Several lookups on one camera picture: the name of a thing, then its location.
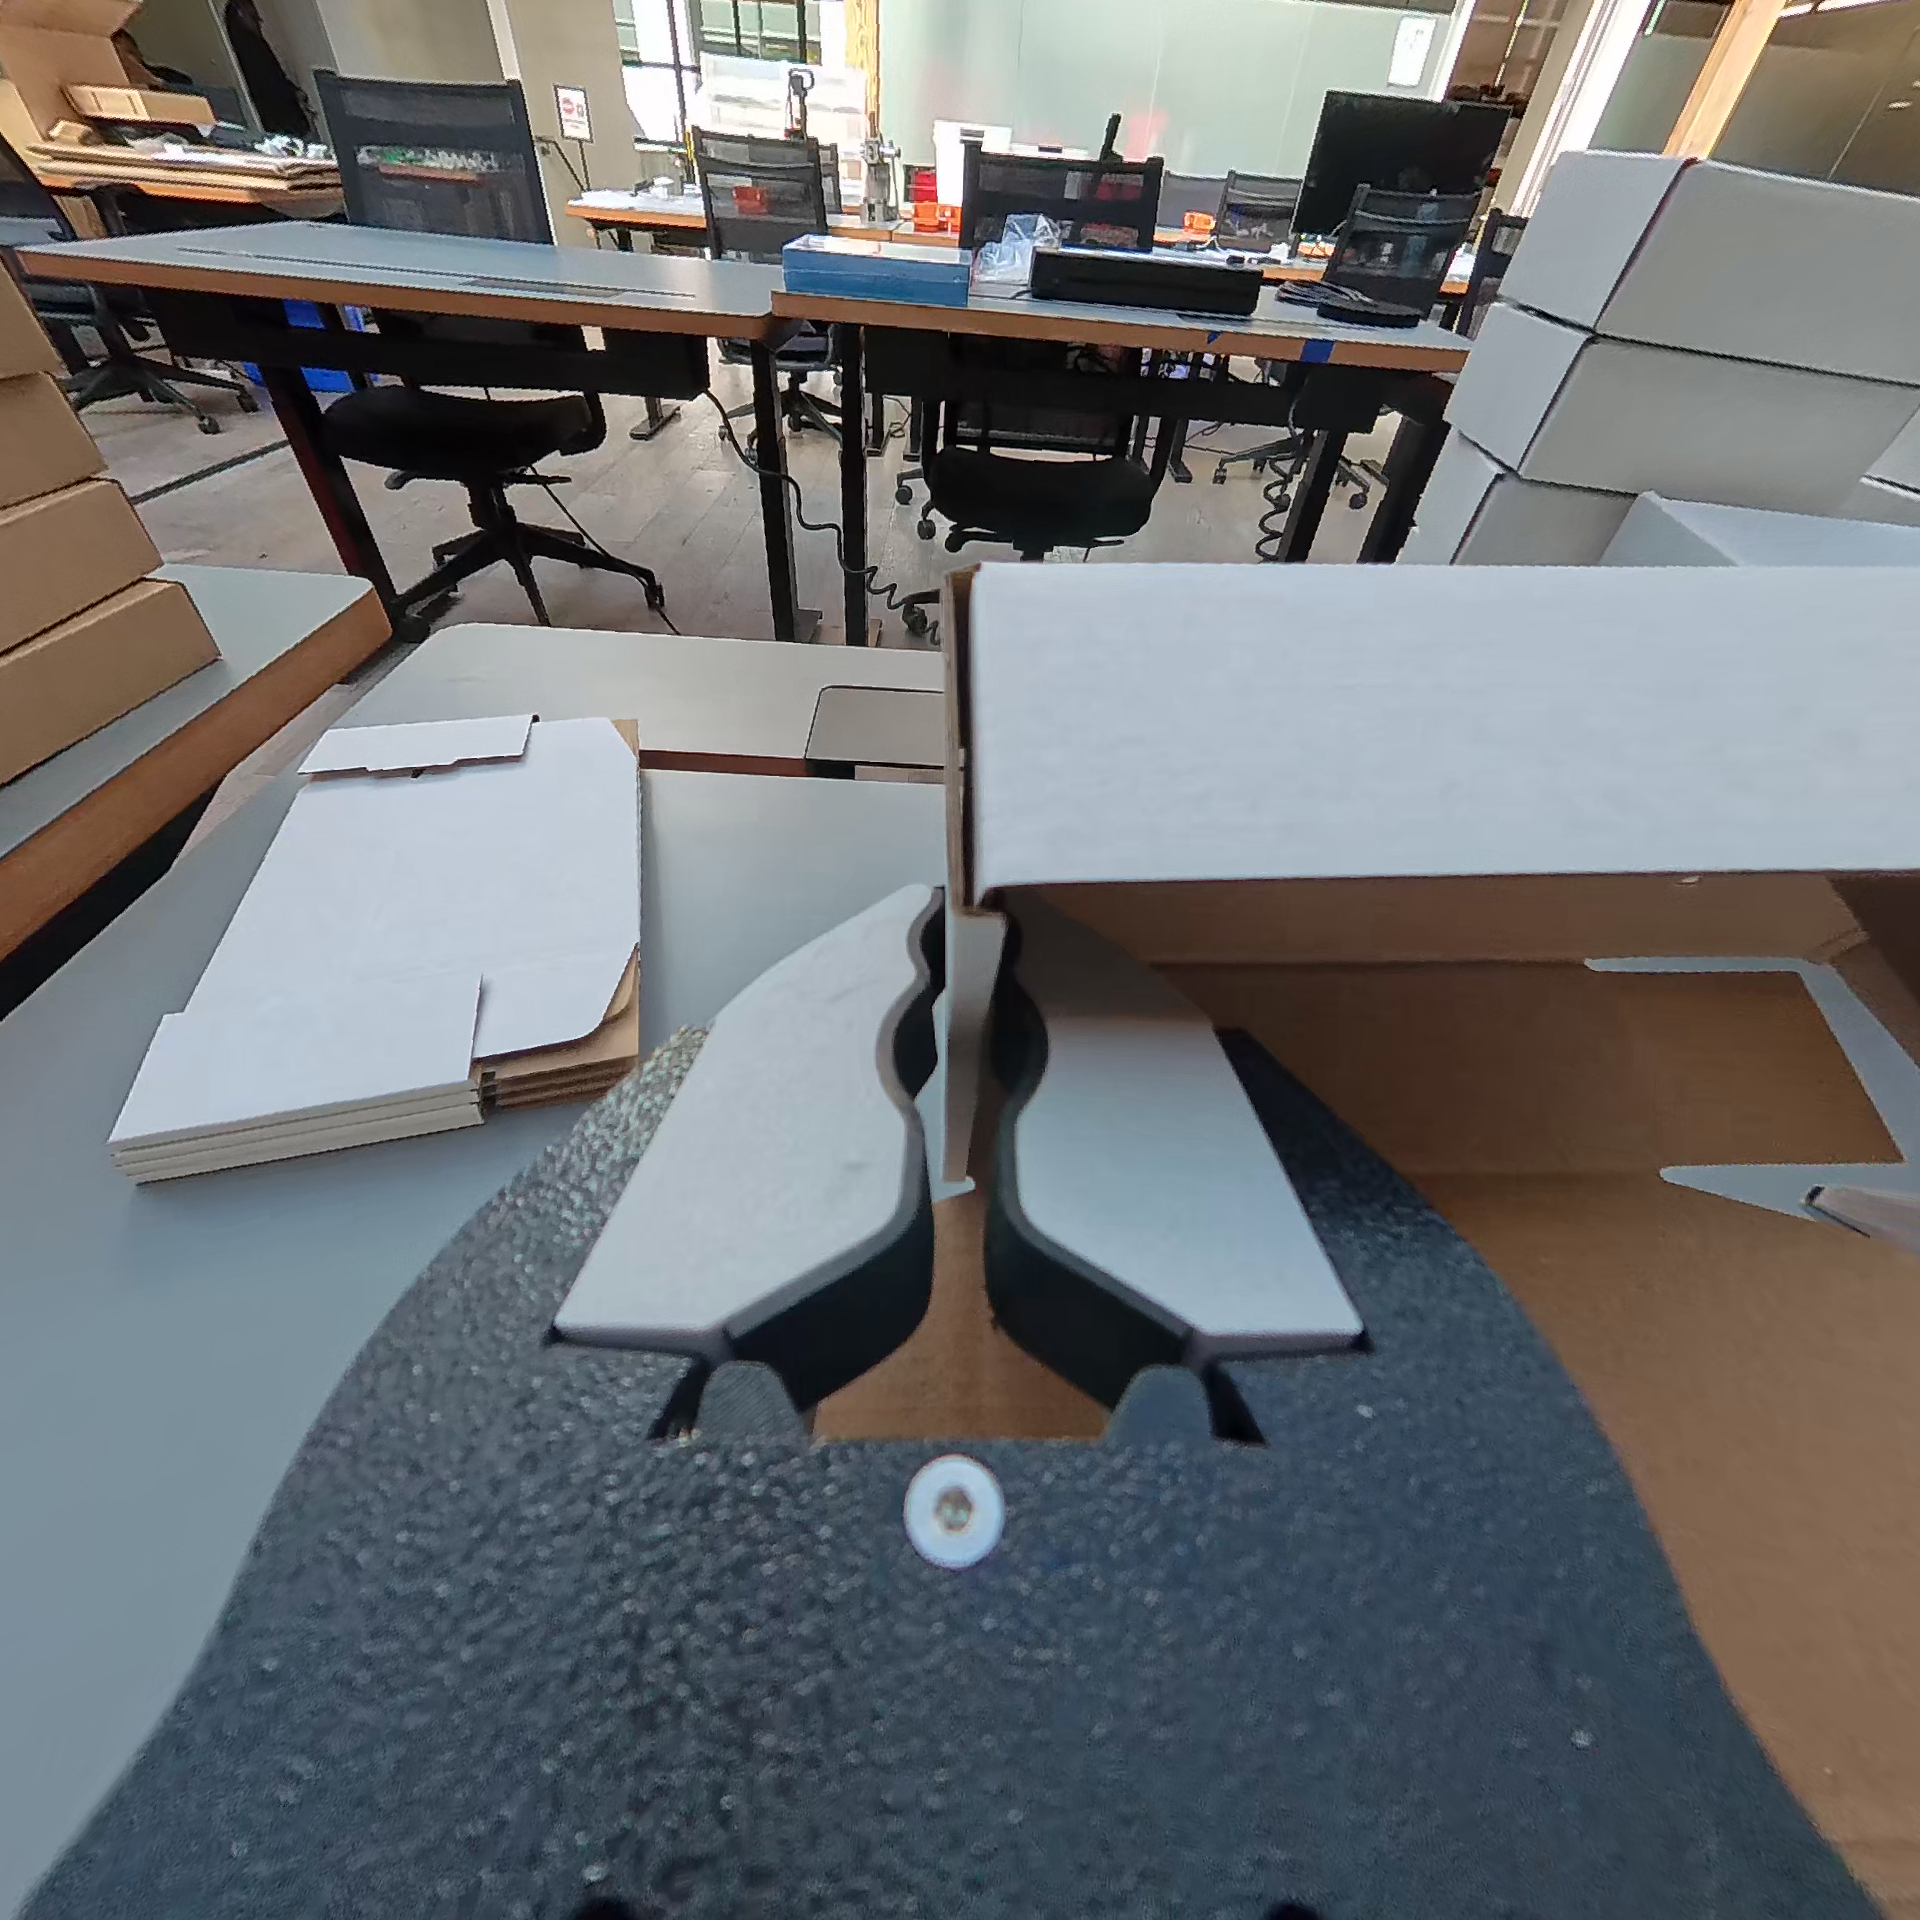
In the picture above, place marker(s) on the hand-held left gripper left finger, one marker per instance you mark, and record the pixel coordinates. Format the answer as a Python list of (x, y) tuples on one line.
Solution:
[(751, 1185)]

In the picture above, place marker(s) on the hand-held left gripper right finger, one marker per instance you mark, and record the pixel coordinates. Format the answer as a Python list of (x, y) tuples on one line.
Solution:
[(1154, 1201)]

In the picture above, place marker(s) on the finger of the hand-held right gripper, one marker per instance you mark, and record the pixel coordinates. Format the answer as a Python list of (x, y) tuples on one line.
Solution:
[(1882, 1218)]

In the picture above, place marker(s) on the white cardboard box brown inside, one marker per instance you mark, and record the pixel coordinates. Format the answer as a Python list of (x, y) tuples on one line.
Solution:
[(1425, 721)]

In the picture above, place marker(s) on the flat blue box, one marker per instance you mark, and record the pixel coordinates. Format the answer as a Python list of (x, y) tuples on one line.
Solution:
[(878, 273)]

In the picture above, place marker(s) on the pile of flat white cardboard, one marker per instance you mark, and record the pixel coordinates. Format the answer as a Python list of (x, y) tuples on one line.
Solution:
[(404, 901)]

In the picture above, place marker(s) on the black mesh-back office chair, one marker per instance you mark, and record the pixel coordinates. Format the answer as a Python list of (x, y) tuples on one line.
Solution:
[(450, 420)]

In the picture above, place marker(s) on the grey desk black legs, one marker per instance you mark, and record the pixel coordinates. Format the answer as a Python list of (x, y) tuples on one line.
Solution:
[(1411, 348), (375, 262)]

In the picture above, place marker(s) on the blue storage bin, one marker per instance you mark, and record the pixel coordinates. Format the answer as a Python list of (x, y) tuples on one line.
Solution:
[(323, 375)]

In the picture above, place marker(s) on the flat black device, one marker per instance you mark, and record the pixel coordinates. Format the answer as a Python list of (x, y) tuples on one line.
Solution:
[(1149, 282)]

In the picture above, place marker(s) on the stack of white boxes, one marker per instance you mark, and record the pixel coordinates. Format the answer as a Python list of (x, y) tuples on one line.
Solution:
[(1725, 255)]

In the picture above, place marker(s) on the black computer monitor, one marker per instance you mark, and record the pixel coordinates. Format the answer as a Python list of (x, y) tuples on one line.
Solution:
[(1395, 158)]

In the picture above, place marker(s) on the pile of flat brown cardboard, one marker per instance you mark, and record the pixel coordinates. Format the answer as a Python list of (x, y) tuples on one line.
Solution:
[(151, 150)]

